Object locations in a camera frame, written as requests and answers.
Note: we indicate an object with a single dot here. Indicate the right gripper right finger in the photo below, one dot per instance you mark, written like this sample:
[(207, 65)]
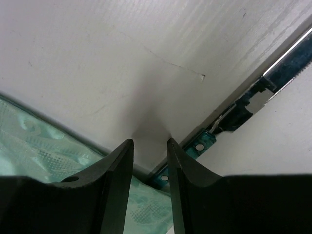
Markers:
[(204, 202)]

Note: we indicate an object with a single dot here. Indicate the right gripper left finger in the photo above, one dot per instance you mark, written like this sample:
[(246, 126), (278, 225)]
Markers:
[(92, 201)]

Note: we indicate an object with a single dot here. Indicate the green patterned cloth napkin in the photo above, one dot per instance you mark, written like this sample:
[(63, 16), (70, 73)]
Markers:
[(32, 147)]

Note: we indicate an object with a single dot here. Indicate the green handled knife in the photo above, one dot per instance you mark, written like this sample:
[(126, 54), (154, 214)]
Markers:
[(281, 73)]

